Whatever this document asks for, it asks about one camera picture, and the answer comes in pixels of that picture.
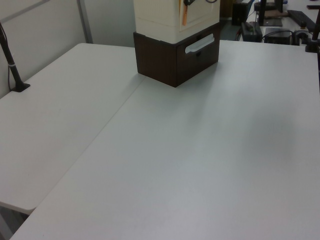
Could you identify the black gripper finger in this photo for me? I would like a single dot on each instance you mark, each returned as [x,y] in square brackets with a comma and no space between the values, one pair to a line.
[188,2]
[211,1]

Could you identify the black clamp stand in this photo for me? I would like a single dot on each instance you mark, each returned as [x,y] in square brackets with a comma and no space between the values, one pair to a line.
[314,37]

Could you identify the black camera stand pole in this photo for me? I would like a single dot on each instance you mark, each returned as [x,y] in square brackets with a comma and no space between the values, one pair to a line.
[13,71]

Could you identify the cream cabinet door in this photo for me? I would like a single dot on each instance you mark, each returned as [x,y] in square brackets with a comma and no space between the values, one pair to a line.
[201,12]

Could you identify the grey partition frame post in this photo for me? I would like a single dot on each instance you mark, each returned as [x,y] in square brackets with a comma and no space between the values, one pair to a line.
[86,22]

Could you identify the dark brown drawer box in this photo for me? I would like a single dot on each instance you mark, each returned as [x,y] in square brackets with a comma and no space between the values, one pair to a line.
[156,58]

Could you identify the black monitor stand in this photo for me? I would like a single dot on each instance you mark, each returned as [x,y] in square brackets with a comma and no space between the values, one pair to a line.
[271,23]

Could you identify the cream plastic cabinet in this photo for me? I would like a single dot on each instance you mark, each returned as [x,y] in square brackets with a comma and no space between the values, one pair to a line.
[156,21]

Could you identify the black equipment box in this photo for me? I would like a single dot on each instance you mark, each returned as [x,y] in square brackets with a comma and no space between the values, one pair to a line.
[252,31]

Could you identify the black electronics box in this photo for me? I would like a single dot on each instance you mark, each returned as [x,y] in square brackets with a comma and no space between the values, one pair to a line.
[277,36]

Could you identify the black computer tower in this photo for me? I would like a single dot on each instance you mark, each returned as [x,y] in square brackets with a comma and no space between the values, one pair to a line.
[238,13]

